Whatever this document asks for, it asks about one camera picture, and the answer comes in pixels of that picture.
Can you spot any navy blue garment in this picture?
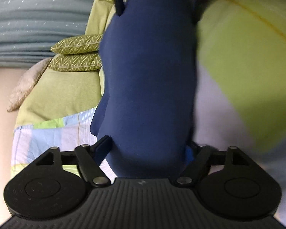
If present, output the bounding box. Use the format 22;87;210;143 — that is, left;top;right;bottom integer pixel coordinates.
90;0;199;179

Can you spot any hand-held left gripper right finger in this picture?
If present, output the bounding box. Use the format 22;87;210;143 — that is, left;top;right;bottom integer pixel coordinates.
173;140;253;188

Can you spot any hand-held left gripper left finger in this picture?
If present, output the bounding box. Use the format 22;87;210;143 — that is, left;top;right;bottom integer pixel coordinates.
35;135;113;188

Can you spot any green bed sheet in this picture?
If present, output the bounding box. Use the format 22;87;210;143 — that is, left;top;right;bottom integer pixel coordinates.
16;0;118;127

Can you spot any blue-grey curtain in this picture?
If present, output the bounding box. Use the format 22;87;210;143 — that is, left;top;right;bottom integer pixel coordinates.
0;0;115;69

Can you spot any green patterned cushion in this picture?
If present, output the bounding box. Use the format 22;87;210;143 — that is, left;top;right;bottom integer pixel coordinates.
51;34;104;54
48;52;103;72

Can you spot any beige pillow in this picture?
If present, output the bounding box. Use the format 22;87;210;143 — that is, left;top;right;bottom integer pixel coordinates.
7;57;53;112

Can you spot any plaid patchwork quilt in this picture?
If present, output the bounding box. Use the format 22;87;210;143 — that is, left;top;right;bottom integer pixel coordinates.
11;0;286;225

